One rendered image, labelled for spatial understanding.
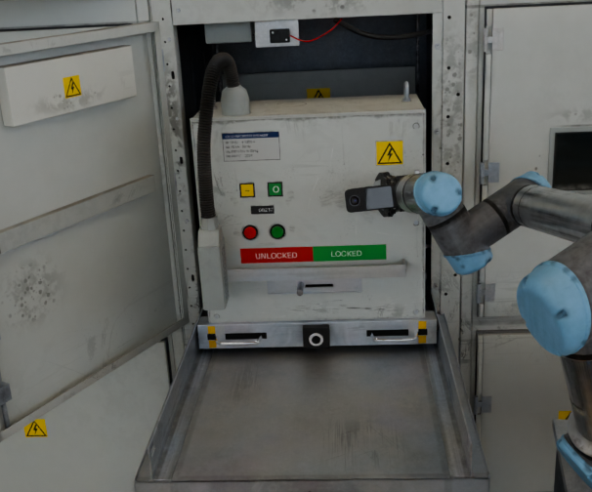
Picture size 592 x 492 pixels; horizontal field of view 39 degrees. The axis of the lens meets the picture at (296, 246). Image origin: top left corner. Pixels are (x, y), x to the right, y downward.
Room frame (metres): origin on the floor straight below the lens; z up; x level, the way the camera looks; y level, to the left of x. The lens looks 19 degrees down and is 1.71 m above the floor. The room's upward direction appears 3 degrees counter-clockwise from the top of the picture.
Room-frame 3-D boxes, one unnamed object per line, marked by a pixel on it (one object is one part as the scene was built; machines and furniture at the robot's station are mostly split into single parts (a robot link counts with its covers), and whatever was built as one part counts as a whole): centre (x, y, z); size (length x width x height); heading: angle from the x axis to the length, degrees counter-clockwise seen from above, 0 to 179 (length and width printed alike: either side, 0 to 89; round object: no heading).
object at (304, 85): (2.51, -0.09, 1.28); 0.58 x 0.02 x 0.19; 86
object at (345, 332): (1.72, -0.04, 0.90); 0.54 x 0.05 x 0.06; 86
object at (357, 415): (1.56, -0.03, 0.82); 0.68 x 0.62 x 0.06; 176
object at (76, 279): (1.67, 0.46, 1.21); 0.63 x 0.07 x 0.74; 149
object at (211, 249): (1.65, 0.18, 1.09); 0.08 x 0.05 x 0.17; 176
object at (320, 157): (1.70, -0.04, 1.15); 0.48 x 0.01 x 0.48; 86
